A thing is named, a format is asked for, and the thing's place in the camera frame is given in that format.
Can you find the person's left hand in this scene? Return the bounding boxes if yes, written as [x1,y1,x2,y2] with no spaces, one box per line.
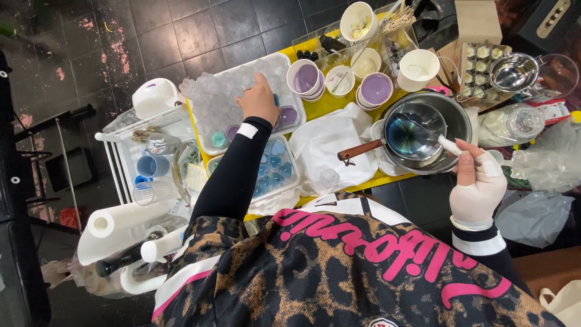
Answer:
[235,73,281,127]

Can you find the person's right hand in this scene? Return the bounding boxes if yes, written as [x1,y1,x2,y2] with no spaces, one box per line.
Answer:
[449,138,508,228]

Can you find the metal stirring spoon white grip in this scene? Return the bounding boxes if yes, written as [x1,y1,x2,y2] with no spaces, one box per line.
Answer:
[394,113,464,158]

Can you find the group of clear flower moulds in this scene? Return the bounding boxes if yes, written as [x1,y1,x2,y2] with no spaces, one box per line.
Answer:
[179,57,291,137]

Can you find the large white tray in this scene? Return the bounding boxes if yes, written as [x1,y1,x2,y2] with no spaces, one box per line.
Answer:
[185,52,308,156]

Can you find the paper cups with purple wax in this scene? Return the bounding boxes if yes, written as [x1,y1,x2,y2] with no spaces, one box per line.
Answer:
[286,59,326,103]
[355,72,395,112]

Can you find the grey plastic bag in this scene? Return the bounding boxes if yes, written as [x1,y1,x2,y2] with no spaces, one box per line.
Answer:
[494,191,576,249]

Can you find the group of blue heart candles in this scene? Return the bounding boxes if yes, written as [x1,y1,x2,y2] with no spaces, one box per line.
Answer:
[252,140,294,199]

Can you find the glass jar with lid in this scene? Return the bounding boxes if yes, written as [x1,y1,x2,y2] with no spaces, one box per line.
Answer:
[477,103,546,149]

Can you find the white paper sheet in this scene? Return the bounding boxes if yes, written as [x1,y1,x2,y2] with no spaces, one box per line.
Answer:
[288,102,380,197]

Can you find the clear plastic bag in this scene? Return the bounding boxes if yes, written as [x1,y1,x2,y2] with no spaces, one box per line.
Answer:
[510,119,581,194]

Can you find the small white tray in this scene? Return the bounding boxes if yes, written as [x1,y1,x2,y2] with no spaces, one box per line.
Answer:
[206,134,301,206]

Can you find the clear acrylic organiser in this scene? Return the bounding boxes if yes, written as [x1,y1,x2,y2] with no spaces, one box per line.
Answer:
[292,4,420,80]

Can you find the white paper cup with stick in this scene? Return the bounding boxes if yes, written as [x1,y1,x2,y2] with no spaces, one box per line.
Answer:
[325,65,356,99]

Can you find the steel inner melting bowl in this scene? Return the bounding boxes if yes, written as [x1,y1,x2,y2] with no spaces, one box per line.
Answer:
[383,101,448,161]

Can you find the white sticker sheet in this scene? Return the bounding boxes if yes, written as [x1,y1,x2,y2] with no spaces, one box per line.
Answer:
[185,163,209,192]

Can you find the clear glass plate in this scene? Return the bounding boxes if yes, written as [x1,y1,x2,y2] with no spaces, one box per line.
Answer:
[171,139,203,203]

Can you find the single clear flower mould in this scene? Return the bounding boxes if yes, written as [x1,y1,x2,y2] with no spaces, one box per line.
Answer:
[319,167,340,190]

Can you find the white domed appliance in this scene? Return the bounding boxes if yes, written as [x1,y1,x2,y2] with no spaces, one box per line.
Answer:
[132,78,183,121]

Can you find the white hot plate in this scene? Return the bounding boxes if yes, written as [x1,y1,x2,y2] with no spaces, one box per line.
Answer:
[370,119,411,177]

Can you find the white paper cup cream wax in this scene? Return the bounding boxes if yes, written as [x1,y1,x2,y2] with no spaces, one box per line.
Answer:
[350,48,383,82]

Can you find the cardboard box of tealight cups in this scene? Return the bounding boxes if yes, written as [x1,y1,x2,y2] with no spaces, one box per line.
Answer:
[453,42,514,108]

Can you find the blue plastic cup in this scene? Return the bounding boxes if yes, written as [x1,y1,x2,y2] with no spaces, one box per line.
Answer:
[136,155,170,179]

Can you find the white cup with dried flowers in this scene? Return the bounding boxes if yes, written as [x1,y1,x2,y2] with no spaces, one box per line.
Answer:
[339,1,379,43]

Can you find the large white paper cup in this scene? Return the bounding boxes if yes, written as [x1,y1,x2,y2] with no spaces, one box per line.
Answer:
[397,48,441,93]

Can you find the clear measuring cup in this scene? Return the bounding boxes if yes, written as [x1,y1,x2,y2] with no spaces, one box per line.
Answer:
[132,179,181,207]

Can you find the clear glass bowl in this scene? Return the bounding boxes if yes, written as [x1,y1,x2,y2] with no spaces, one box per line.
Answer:
[537,53,580,99]

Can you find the cream tote bag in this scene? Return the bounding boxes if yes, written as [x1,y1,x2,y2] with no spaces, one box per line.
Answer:
[539,279,581,327]

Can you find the white trolley cart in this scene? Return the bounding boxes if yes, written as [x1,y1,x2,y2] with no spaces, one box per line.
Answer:
[94,104,202,296]

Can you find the person's leopard print shirt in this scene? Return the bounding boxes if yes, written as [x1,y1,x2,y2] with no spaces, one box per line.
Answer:
[151,192,566,327]

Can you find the bundle of wooden sticks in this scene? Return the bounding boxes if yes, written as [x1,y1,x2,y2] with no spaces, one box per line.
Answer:
[380,5,417,36]

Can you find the plain cardboard box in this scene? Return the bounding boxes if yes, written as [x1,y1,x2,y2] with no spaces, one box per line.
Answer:
[455,0,504,46]

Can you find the black appliance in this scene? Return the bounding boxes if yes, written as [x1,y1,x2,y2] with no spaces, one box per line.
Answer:
[410,0,460,51]

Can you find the white tube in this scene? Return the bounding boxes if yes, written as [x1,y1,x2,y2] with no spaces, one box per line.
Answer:
[140,231,186,264]

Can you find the white paper towel roll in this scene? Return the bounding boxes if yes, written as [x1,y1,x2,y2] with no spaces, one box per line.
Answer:
[76,199,179,267]

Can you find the black speaker box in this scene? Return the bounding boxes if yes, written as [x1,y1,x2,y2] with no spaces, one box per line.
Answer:
[517,0,581,57]

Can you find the black metal stand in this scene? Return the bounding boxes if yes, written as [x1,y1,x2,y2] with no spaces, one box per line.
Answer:
[13,104,97,233]

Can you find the black bottle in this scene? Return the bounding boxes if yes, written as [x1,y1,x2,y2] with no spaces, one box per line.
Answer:
[94,231,165,279]

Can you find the steel pot with wooden handle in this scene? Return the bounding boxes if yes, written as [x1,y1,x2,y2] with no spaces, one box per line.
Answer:
[337,92,473,176]

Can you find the steel bowl with handle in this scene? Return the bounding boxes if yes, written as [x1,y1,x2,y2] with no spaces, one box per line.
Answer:
[456,52,542,101]

